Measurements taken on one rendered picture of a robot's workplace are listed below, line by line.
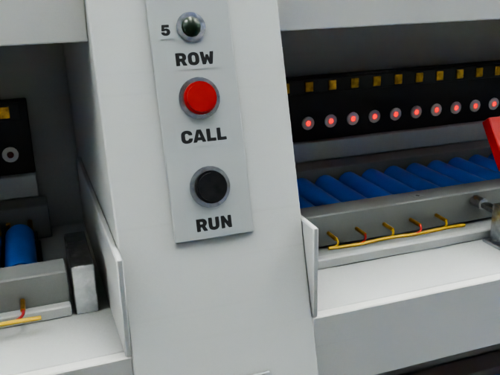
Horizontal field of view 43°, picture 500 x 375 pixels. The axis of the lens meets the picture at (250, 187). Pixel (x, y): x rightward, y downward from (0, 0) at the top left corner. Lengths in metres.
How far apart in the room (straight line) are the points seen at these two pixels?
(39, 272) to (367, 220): 0.21
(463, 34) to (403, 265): 0.30
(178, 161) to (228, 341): 0.09
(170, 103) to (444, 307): 0.19
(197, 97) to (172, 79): 0.01
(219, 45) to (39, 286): 0.16
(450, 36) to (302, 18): 0.30
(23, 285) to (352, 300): 0.17
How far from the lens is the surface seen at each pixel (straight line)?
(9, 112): 0.47
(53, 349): 0.33
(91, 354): 0.32
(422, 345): 0.39
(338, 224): 0.41
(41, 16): 0.32
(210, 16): 0.32
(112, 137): 0.30
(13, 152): 0.47
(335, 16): 0.36
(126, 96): 0.30
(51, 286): 0.35
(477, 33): 0.65
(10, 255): 0.40
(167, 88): 0.31
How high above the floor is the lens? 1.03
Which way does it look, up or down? 4 degrees down
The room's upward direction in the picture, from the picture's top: 7 degrees counter-clockwise
